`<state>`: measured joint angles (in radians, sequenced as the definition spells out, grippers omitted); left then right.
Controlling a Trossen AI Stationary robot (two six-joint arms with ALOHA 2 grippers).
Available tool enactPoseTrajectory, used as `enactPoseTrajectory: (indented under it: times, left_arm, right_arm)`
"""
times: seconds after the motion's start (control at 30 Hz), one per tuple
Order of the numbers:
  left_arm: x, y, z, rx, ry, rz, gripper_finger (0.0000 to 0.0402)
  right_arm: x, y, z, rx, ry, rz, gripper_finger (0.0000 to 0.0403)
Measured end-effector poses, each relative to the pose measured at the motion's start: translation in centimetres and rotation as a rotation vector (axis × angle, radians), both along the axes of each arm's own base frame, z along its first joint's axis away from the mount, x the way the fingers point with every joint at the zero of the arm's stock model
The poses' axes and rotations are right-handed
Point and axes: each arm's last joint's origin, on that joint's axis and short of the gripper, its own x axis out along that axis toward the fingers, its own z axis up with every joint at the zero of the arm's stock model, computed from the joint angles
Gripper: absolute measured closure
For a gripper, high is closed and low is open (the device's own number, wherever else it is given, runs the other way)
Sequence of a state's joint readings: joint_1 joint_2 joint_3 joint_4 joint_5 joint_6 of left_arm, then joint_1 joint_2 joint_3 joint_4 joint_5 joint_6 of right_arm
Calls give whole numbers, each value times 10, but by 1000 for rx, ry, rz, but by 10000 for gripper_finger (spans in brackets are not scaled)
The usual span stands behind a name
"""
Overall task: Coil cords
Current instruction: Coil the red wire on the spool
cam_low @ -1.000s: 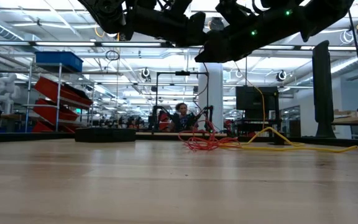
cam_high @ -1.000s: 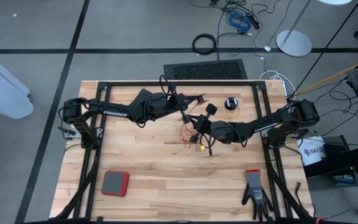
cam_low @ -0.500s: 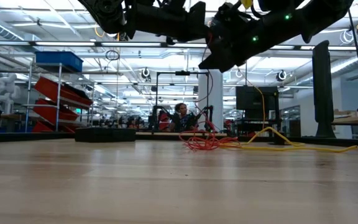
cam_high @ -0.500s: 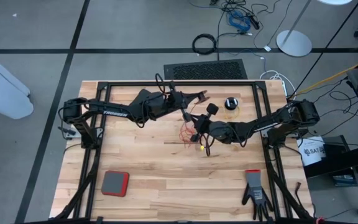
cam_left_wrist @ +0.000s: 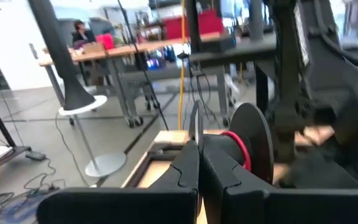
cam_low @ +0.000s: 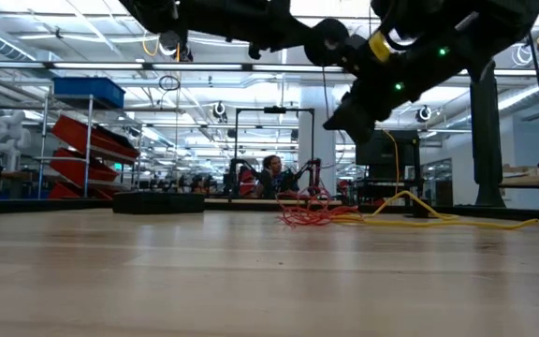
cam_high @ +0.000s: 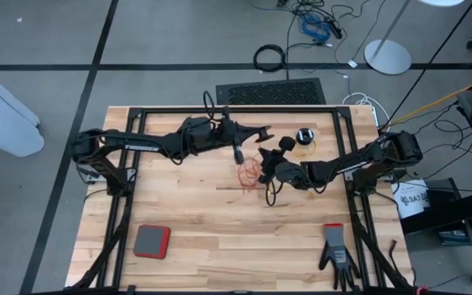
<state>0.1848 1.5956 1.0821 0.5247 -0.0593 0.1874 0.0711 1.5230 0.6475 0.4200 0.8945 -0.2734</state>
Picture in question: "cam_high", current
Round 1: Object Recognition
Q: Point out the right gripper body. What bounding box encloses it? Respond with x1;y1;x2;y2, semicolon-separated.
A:
259;136;297;184

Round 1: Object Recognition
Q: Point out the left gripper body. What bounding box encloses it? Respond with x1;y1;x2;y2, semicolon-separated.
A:
215;106;246;165

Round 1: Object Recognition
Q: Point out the thin red wire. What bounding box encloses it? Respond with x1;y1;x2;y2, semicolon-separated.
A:
237;152;265;194

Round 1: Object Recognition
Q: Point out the black spool with white label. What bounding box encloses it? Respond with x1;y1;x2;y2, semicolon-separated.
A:
295;127;315;146

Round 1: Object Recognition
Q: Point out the black floor vent grate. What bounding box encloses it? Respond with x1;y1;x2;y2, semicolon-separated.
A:
215;77;328;106

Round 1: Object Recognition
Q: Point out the grey black work glove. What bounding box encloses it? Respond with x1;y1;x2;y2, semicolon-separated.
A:
318;223;362;291

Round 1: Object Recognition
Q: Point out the grey round-base stand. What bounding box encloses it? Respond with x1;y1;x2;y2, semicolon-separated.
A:
363;0;412;76

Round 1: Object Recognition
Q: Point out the grey pad with red rim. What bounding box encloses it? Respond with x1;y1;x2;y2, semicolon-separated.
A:
132;224;171;260

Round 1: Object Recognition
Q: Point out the white printed cardboard box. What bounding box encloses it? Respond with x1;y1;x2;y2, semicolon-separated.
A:
391;179;430;220

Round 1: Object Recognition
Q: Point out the black equipment stand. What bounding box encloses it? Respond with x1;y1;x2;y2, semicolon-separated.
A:
399;178;472;284

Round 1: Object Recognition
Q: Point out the dark blue box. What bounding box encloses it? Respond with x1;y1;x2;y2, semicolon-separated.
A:
438;229;472;246

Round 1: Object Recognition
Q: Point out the white round lamp head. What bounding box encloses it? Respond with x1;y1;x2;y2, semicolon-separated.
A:
418;0;466;8

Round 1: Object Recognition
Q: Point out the white bin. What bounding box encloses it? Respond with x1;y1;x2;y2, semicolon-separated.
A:
0;57;45;158

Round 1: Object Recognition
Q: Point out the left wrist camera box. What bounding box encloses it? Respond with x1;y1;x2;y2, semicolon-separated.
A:
202;116;225;143

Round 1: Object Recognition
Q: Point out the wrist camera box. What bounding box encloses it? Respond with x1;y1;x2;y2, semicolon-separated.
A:
275;161;309;190
202;116;225;143

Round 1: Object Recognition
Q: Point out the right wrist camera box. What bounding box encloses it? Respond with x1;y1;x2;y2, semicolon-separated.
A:
275;161;309;190

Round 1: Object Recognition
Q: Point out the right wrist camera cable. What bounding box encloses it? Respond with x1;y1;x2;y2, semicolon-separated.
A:
264;179;279;208

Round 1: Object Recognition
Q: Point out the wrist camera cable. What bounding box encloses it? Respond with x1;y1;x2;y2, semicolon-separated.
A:
202;90;217;120
264;179;279;208

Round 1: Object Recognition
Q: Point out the black aluminium table frame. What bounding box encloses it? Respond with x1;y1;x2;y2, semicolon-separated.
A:
71;106;413;293

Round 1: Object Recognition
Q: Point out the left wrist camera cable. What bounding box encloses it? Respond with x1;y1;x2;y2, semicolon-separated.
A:
202;90;217;120

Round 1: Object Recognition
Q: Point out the coiled black floor cable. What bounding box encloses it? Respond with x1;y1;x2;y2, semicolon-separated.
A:
252;43;287;74

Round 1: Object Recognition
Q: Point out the white floor cable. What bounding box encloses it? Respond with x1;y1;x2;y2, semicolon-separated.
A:
342;93;391;128

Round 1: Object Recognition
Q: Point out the coiled blue cable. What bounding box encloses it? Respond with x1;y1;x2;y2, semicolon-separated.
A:
300;14;332;43

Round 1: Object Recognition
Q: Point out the black floor cable tangle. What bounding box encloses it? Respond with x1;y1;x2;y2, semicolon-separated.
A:
247;0;384;46

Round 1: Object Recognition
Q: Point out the brown strap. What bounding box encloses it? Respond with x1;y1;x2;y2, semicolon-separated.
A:
388;239;399;271

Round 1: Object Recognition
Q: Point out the yellow extension cord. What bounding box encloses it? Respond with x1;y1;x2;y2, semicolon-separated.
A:
383;71;472;128

